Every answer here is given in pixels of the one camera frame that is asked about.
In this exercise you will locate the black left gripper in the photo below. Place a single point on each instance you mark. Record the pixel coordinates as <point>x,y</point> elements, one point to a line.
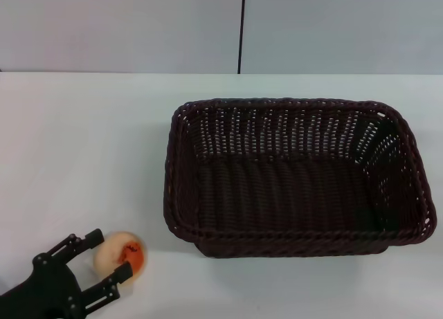
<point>41,291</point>

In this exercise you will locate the black vertical wall divider strip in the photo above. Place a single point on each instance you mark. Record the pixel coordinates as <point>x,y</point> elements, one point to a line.
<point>241,28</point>

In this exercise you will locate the round bun with orange patch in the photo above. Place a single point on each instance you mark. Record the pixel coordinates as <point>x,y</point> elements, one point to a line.
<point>112,251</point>

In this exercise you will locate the dark woven rectangular basket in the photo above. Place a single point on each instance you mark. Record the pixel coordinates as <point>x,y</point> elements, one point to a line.
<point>277,201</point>

